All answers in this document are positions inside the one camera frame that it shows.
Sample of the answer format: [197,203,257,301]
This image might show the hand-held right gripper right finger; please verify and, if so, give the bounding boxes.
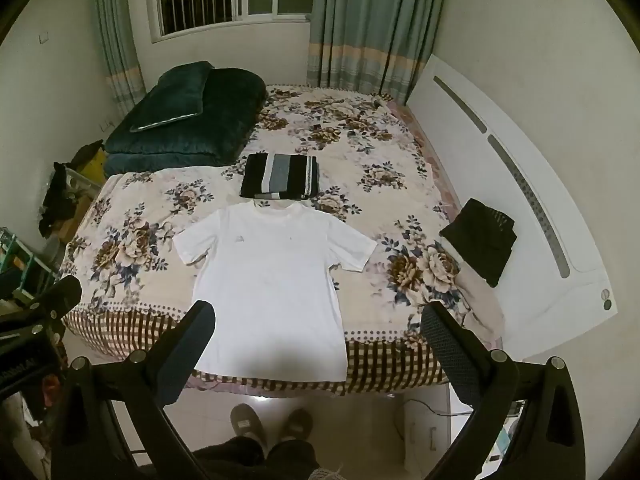
[420,301,587,480]

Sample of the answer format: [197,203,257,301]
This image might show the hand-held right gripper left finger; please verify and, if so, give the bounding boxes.
[50,300,217,480]

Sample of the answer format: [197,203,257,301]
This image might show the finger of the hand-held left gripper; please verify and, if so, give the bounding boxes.
[0,275,83,348]

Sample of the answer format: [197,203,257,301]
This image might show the white t-shirt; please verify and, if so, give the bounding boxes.
[172,201,378,382]

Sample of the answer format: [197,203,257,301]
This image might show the green shelf rack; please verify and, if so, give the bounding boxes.
[0,227,58,306]

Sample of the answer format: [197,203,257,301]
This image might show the grey slipper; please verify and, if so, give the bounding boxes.
[280,408,315,448]
[230,403,268,448]

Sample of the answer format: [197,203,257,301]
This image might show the clear plastic box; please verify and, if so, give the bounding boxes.
[64,167,103,198]

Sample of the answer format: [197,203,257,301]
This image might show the person's black trousers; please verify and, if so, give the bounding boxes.
[192,436,321,480]

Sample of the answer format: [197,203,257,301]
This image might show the yellow bag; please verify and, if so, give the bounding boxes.
[82,149,108,183]

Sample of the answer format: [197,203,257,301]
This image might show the small black cloth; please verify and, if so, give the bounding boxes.
[70,141,104,171]

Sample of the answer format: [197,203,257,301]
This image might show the floral bedspread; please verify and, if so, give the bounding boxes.
[59,84,506,395]

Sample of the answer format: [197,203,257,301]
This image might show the pink under sheet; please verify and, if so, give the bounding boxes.
[385,99,463,211]

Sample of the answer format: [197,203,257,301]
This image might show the black grey striped folded garment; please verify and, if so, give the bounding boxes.
[240,152,320,200]

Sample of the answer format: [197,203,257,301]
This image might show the white headboard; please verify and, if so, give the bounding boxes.
[406,54,616,361]

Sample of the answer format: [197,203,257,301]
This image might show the dark green pillow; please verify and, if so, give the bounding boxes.
[129,61,215,134]

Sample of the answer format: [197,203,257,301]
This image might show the dark green folded quilt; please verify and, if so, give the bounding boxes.
[103,66,267,179]

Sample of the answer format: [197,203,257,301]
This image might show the narrow green curtain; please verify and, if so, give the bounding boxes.
[90,0,146,108]

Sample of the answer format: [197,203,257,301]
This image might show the wide green curtain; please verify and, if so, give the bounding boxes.
[306,0,451,106]

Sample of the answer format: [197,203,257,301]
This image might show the black floor cable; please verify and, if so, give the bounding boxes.
[395,395,473,441]

